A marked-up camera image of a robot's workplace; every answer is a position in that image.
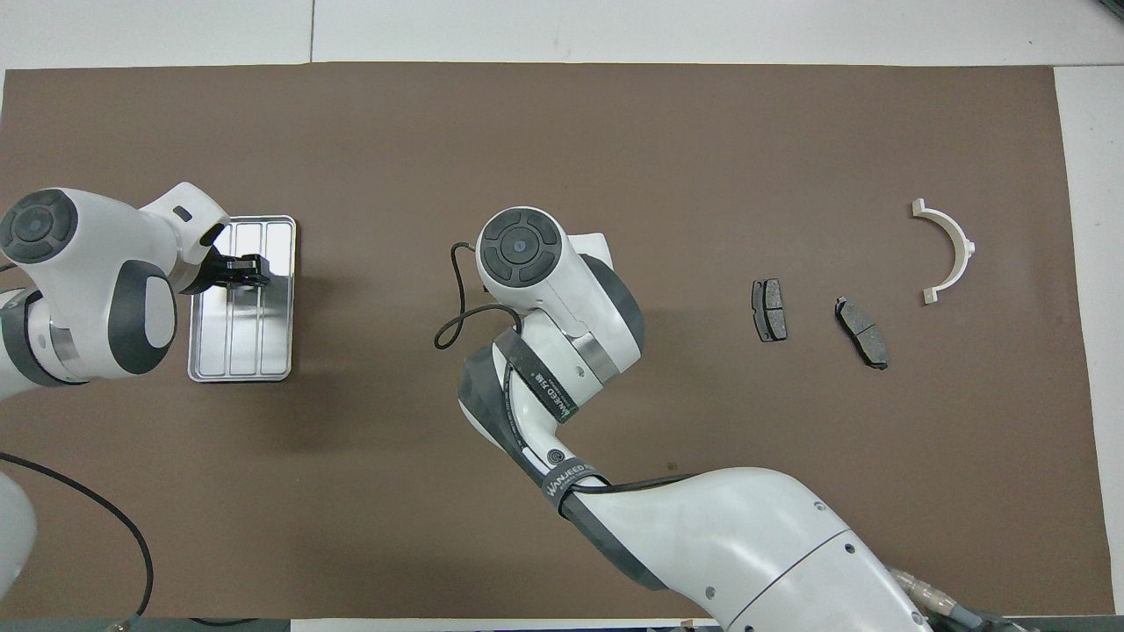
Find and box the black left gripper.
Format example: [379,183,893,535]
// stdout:
[180,248,270,296]

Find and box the silver metal tray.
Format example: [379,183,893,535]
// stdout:
[187,215,298,384]

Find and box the brown table mat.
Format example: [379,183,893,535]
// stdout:
[0,61,1116,620]

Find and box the short dark grey brake pad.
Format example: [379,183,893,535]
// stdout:
[751,278,789,343]

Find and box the long dark grey brake pad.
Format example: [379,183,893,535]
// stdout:
[833,297,890,370]

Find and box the grey corrugated base connector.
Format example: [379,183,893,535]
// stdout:
[891,566,993,632]

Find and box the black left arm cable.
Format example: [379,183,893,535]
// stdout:
[0,452,155,620]

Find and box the white semicircular bracket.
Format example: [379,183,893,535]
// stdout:
[911,198,976,305]

